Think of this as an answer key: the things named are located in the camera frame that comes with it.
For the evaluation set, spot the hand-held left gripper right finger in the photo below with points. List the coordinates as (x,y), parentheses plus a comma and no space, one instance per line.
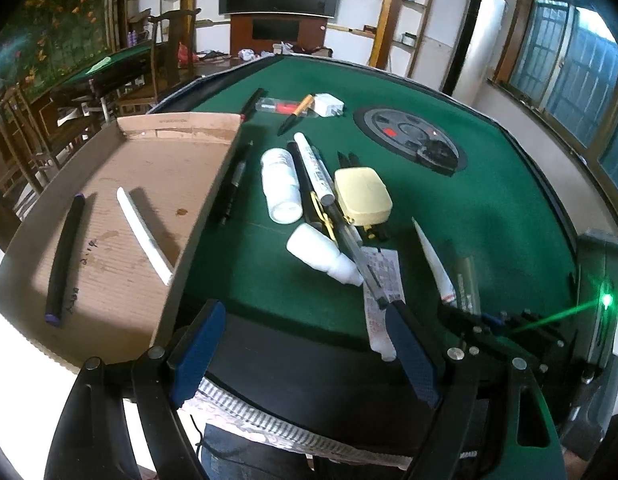
(414,355)

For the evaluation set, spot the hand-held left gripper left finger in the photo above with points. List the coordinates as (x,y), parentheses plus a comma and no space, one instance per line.
(199,355)

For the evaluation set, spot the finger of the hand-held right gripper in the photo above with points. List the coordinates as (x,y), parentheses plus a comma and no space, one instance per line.
(526,321)
(469,327)

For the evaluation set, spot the white gel pen clear cap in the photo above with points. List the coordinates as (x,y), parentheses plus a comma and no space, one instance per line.
(369,275)

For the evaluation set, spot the brown cardboard box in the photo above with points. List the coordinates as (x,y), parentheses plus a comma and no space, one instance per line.
(114,200)

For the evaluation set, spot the white squeeze tube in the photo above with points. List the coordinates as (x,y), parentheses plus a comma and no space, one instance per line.
(431,260)

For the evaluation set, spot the printed paper packet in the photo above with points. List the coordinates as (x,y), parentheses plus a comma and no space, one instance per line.
(391,270)

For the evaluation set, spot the person's blue jeans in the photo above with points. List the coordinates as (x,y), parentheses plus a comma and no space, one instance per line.
(249,455)

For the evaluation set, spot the white flat stick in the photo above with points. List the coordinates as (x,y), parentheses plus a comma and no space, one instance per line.
(144,237)

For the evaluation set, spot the small white dropper bottle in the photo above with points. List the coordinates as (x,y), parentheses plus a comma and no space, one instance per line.
(319,252)

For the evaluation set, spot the black pen purple ends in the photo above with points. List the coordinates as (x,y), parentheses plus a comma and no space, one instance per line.
(64,260)

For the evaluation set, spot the cream plastic case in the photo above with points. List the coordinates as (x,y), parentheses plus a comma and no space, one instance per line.
(361,192)

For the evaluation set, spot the slim black pen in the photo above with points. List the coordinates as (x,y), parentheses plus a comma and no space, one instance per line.
(235,185)

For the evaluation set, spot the white plastic bottle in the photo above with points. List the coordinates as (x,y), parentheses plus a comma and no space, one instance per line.
(280,185)

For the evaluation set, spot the black tweezers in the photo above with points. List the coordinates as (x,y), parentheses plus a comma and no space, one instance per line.
(350,161)

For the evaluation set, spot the round black table panel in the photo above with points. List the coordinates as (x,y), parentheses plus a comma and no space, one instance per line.
(404,132)

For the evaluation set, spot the black marker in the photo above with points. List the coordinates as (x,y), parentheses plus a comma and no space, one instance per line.
(300,175)

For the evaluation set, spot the white paint marker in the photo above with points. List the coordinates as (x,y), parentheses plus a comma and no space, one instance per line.
(314,165)

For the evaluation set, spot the black pen red end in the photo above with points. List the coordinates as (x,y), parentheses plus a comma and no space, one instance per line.
(254,102)

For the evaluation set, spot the clear case red insert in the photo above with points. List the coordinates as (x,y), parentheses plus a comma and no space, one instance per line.
(276,106)

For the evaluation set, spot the wooden framed window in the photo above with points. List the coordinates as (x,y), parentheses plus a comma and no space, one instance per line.
(564,60)

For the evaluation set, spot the white charger plug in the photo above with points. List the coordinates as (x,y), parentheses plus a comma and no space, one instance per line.
(329,105)

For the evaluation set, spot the orange and black pen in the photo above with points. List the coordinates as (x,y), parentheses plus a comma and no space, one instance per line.
(301,107)

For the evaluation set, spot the white tower air conditioner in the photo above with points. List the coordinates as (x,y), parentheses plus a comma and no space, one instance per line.
(476,45)

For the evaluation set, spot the dark wooden chair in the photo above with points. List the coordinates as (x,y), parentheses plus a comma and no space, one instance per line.
(164,50)
(19,135)

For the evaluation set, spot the red plastic bag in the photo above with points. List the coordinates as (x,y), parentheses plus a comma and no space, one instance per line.
(182,55)

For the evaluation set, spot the white plastic bag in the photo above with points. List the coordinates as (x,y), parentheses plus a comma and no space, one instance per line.
(246,54)

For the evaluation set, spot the green mahjong table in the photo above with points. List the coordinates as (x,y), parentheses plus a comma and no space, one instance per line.
(119,60)

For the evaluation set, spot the wooden ladder shelf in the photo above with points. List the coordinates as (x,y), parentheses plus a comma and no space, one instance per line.
(389,20)
(189,0)

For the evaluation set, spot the wooden television cabinet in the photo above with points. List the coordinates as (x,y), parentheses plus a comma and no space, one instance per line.
(289,30)

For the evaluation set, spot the floral wall painting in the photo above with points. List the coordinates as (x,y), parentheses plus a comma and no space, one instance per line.
(49,35)

